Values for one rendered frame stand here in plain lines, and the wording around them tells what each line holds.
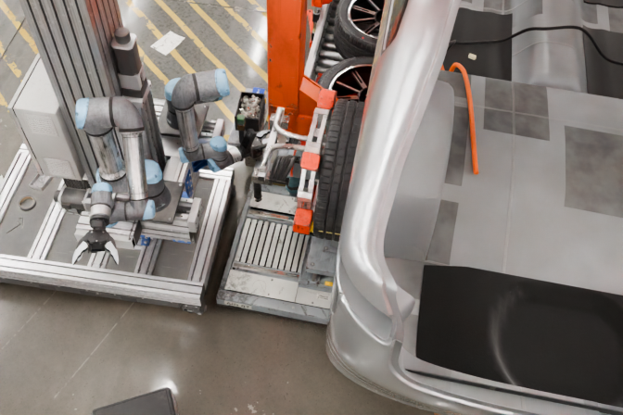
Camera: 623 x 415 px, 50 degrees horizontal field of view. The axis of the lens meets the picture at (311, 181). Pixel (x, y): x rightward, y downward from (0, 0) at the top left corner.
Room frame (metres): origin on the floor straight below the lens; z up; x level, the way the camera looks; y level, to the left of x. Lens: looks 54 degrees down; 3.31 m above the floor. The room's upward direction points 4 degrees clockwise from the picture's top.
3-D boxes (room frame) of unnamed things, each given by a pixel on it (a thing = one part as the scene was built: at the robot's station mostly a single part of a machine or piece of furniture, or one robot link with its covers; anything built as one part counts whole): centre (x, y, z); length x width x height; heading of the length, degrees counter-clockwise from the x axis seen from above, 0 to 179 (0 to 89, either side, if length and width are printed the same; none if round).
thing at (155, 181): (1.68, 0.71, 0.98); 0.13 x 0.12 x 0.14; 100
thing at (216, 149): (1.92, 0.45, 0.91); 0.11 x 0.08 x 0.11; 109
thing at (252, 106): (2.53, 0.37, 0.51); 0.20 x 0.14 x 0.13; 176
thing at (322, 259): (1.89, -0.18, 0.32); 0.40 x 0.30 x 0.28; 173
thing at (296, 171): (1.92, 0.06, 0.85); 0.21 x 0.14 x 0.14; 83
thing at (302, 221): (1.60, 0.03, 0.85); 0.09 x 0.08 x 0.07; 173
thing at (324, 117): (1.91, -0.01, 0.85); 0.54 x 0.07 x 0.54; 173
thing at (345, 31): (3.47, -0.41, 0.39); 0.66 x 0.66 x 0.24
